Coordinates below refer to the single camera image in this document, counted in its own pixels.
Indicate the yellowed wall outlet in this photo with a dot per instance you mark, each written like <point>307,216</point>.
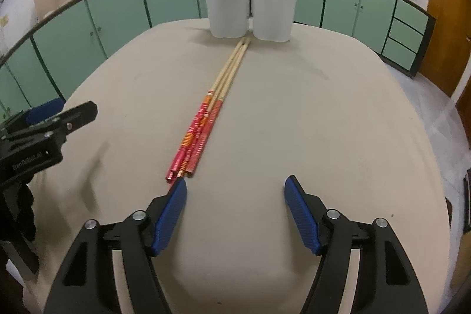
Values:
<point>4,22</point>

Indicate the red patterned chopstick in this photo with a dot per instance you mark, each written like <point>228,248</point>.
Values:
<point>200,132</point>
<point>191,130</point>
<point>209,130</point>

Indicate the wooden door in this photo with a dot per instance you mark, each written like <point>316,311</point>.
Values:
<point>447,23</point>

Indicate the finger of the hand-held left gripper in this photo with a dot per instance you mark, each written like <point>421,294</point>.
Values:
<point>44,111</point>
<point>79,113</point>

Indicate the white two-compartment utensil holder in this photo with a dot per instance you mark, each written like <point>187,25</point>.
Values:
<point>272,5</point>

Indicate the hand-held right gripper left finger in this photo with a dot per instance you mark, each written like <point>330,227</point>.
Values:
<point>169,218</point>

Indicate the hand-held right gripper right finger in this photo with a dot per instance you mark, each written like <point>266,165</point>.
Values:
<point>300,218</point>

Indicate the green lower kitchen cabinets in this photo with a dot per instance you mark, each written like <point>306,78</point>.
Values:
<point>121,12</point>

